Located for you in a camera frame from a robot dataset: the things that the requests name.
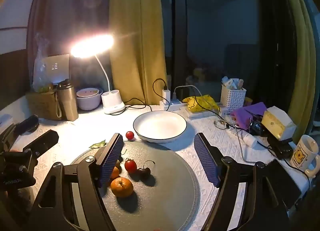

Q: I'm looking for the long black cable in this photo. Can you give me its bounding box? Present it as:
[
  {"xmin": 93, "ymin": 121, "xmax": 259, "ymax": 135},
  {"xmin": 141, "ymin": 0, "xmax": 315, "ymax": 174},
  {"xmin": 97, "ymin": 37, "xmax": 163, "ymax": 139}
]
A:
[{"xmin": 195, "ymin": 96, "xmax": 310, "ymax": 196}]

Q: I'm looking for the black smartphone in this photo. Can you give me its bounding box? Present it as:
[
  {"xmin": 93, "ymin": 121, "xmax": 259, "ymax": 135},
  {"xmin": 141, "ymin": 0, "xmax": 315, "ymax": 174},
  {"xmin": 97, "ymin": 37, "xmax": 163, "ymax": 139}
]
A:
[{"xmin": 265, "ymin": 159, "xmax": 302, "ymax": 209}]

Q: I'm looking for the white bear print mug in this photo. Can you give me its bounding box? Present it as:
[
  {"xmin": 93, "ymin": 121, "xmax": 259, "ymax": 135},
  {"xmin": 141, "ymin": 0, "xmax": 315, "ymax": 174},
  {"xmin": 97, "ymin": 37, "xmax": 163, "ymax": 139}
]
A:
[{"xmin": 290, "ymin": 134, "xmax": 320, "ymax": 178}]

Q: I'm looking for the green leaf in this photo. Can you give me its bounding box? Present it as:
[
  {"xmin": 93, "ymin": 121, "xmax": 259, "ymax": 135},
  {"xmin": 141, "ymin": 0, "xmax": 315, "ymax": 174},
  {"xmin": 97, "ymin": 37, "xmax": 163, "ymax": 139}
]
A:
[{"xmin": 89, "ymin": 140, "xmax": 107, "ymax": 149}]

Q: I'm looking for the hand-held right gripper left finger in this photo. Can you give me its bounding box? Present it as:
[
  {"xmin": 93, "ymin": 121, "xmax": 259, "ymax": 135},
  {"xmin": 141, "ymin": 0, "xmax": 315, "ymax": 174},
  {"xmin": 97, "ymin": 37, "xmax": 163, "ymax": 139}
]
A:
[{"xmin": 25, "ymin": 133, "xmax": 124, "ymax": 231}]

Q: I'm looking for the white power cable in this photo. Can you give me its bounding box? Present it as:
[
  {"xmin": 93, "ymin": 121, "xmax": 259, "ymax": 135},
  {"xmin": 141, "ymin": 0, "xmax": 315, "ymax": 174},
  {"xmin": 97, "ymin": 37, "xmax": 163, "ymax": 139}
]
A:
[{"xmin": 173, "ymin": 85, "xmax": 203, "ymax": 100}]

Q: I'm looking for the black window frame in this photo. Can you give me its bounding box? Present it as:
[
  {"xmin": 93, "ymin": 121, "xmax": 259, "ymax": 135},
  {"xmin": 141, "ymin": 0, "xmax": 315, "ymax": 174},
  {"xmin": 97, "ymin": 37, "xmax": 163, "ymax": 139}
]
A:
[{"xmin": 171, "ymin": 0, "xmax": 188, "ymax": 101}]

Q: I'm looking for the steel thermos cup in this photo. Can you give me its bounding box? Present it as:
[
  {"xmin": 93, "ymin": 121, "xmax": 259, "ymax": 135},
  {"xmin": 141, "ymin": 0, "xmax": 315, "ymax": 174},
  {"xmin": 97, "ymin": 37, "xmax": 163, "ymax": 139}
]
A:
[{"xmin": 56, "ymin": 79, "xmax": 79, "ymax": 122}]

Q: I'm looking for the printed white packet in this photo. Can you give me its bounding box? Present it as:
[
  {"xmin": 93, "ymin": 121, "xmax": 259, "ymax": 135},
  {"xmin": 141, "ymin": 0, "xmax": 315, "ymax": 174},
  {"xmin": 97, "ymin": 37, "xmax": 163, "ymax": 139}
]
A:
[{"xmin": 222, "ymin": 76, "xmax": 238, "ymax": 89}]

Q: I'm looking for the white card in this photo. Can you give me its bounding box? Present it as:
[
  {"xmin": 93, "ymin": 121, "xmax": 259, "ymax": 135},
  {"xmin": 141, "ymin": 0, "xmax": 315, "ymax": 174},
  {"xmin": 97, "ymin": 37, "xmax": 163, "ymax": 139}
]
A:
[{"xmin": 41, "ymin": 54, "xmax": 70, "ymax": 84}]

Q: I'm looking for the dark cherry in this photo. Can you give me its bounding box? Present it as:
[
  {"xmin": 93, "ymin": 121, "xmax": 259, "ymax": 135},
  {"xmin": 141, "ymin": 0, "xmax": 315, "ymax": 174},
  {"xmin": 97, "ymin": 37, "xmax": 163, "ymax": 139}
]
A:
[{"xmin": 137, "ymin": 160, "xmax": 156, "ymax": 179}]

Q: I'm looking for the clear plastic bag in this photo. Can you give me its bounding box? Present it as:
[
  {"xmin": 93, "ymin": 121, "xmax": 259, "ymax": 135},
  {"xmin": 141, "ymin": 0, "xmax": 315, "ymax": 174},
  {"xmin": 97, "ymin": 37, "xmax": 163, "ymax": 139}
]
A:
[{"xmin": 32, "ymin": 33, "xmax": 54, "ymax": 93}]

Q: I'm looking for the white plastic basket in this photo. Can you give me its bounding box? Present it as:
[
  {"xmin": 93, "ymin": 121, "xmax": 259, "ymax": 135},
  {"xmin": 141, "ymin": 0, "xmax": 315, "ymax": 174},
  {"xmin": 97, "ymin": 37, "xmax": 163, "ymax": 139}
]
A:
[{"xmin": 220, "ymin": 84, "xmax": 247, "ymax": 114}]

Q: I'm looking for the white power strip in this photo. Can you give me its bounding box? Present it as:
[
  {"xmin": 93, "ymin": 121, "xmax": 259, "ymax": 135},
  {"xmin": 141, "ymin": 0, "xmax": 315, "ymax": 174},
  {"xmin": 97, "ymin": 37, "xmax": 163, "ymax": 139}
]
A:
[{"xmin": 160, "ymin": 98, "xmax": 188, "ymax": 111}]

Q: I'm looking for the key ring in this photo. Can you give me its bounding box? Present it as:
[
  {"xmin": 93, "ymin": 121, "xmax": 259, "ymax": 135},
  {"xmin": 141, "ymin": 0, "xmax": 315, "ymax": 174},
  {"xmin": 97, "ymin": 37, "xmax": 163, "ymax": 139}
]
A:
[{"xmin": 214, "ymin": 119, "xmax": 230, "ymax": 129}]

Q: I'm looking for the white desk lamp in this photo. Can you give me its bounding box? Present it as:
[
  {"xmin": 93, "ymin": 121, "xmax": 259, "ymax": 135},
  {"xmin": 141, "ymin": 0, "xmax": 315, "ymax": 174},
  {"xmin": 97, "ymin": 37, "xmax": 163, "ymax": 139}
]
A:
[{"xmin": 70, "ymin": 34, "xmax": 125, "ymax": 114}]

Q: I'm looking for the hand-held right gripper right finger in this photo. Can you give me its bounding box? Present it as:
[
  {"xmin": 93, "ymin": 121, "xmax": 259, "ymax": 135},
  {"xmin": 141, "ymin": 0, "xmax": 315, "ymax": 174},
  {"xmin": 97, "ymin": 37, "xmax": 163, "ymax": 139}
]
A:
[{"xmin": 194, "ymin": 133, "xmax": 298, "ymax": 231}]

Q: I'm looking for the small orange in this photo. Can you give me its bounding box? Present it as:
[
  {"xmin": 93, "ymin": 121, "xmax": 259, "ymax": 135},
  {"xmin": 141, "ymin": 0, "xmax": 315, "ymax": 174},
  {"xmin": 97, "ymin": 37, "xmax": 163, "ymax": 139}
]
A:
[{"xmin": 110, "ymin": 160, "xmax": 121, "ymax": 180}]

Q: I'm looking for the grey round placemat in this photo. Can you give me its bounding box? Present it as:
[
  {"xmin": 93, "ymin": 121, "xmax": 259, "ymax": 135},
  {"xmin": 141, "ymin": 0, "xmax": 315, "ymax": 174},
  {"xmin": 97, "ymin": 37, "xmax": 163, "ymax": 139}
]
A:
[{"xmin": 70, "ymin": 139, "xmax": 200, "ymax": 231}]

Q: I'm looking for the lilac bowl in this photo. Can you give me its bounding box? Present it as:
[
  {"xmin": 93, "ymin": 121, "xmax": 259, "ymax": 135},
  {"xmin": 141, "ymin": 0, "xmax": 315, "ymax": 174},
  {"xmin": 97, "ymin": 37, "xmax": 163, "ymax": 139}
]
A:
[{"xmin": 76, "ymin": 87, "xmax": 103, "ymax": 111}]

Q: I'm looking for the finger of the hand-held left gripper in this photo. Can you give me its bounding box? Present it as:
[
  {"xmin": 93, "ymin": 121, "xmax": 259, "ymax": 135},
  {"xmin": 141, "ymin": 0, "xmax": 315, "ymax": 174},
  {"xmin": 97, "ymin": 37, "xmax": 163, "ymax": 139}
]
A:
[
  {"xmin": 15, "ymin": 115, "xmax": 39, "ymax": 133},
  {"xmin": 24, "ymin": 129, "xmax": 59, "ymax": 157}
]

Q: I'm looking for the yellow duck print bag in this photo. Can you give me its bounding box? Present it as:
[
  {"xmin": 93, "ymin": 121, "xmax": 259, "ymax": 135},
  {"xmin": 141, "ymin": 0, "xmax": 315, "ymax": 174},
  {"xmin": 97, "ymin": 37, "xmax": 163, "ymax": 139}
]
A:
[{"xmin": 182, "ymin": 94, "xmax": 220, "ymax": 112}]

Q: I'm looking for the black charger cable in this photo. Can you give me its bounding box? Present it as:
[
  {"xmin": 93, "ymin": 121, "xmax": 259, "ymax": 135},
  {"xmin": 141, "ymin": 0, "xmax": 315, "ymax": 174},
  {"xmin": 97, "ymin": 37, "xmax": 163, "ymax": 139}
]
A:
[{"xmin": 125, "ymin": 79, "xmax": 167, "ymax": 109}]

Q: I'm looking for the yellow curtain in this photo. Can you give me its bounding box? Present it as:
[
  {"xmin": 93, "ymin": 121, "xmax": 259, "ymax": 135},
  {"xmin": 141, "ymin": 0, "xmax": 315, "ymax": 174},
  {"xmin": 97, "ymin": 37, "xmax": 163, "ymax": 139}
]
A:
[
  {"xmin": 276, "ymin": 0, "xmax": 317, "ymax": 144},
  {"xmin": 109, "ymin": 0, "xmax": 167, "ymax": 106}
]

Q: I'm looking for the mandarin orange with stem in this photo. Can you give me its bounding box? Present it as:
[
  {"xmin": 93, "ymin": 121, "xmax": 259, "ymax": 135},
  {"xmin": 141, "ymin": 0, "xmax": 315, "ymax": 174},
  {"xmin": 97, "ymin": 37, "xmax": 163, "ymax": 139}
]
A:
[{"xmin": 110, "ymin": 177, "xmax": 134, "ymax": 198}]

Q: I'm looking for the black box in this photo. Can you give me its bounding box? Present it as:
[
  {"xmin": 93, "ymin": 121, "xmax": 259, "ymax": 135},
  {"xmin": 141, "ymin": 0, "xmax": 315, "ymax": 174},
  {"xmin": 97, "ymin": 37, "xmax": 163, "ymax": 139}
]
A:
[{"xmin": 267, "ymin": 136, "xmax": 293, "ymax": 160}]

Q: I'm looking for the grey cable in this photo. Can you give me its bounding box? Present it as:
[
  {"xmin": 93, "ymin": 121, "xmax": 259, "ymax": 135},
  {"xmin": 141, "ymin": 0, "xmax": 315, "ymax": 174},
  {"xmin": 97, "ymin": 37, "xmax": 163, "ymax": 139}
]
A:
[{"xmin": 235, "ymin": 128, "xmax": 255, "ymax": 164}]

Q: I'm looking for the white plate with dark rim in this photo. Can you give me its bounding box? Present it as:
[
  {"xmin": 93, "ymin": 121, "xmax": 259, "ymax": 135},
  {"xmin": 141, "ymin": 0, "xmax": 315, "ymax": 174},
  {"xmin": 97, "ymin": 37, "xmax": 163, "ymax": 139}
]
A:
[{"xmin": 133, "ymin": 111, "xmax": 187, "ymax": 144}]

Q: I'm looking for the white tube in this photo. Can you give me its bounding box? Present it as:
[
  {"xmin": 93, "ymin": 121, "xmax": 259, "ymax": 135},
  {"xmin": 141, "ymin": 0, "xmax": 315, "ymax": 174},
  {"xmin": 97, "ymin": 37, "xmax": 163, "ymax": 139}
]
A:
[{"xmin": 235, "ymin": 129, "xmax": 258, "ymax": 147}]

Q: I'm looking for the purple cloth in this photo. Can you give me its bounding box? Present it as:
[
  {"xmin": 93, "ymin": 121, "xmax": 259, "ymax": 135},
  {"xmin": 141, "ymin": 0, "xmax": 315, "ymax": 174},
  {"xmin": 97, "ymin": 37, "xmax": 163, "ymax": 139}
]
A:
[{"xmin": 230, "ymin": 102, "xmax": 267, "ymax": 131}]

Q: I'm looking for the black camera device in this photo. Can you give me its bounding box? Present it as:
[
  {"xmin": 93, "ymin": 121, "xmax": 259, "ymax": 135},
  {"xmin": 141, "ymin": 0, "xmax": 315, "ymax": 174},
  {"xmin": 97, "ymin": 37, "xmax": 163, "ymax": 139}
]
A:
[{"xmin": 250, "ymin": 119, "xmax": 267, "ymax": 136}]

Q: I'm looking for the yellow tissue box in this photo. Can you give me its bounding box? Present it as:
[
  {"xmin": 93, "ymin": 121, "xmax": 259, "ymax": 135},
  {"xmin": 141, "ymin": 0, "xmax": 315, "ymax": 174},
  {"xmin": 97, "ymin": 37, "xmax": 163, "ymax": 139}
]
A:
[{"xmin": 261, "ymin": 106, "xmax": 297, "ymax": 141}]

